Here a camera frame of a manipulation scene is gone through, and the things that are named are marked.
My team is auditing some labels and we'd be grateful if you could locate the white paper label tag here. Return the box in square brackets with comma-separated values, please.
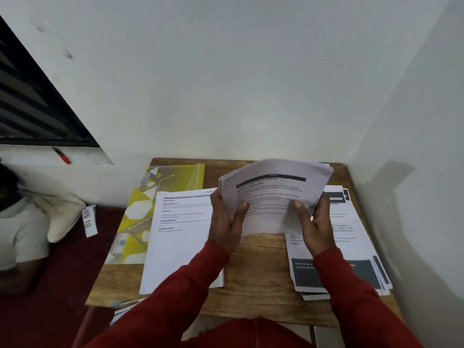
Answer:
[82, 204, 99, 238]

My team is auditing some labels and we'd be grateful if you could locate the dark louvred window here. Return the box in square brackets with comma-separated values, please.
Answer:
[0, 16, 101, 148]

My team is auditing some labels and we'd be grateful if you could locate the blue and silver stapler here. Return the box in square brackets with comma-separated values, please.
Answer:
[108, 297, 145, 327]

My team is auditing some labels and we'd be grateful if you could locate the red marker on sill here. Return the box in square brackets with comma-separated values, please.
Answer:
[52, 147, 72, 165]

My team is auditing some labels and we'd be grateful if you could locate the white pillow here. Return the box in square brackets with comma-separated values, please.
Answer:
[21, 191, 87, 244]

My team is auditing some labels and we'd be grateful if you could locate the person's red jacket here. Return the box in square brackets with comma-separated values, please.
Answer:
[181, 317, 316, 348]

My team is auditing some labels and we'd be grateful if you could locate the person's right hand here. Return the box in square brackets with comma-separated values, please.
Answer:
[292, 194, 338, 258]

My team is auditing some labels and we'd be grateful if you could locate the person's left hand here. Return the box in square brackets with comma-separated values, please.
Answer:
[207, 188, 251, 255]

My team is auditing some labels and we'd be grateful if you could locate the stack of printed sheets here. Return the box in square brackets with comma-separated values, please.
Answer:
[139, 188, 225, 295]

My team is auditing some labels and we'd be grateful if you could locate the small pile of printed sheets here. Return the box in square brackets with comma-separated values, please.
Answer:
[284, 184, 393, 301]

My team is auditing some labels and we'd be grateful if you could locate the person's left forearm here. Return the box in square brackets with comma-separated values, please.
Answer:
[83, 240, 230, 348]

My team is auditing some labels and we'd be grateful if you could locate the maroon bed mattress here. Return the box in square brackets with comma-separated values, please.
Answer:
[0, 206, 126, 348]

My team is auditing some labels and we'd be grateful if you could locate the yellow patterned plastic folder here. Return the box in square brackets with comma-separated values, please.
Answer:
[105, 163, 205, 266]

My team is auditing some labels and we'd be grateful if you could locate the pile of text-only sheets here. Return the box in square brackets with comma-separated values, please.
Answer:
[218, 158, 334, 238]

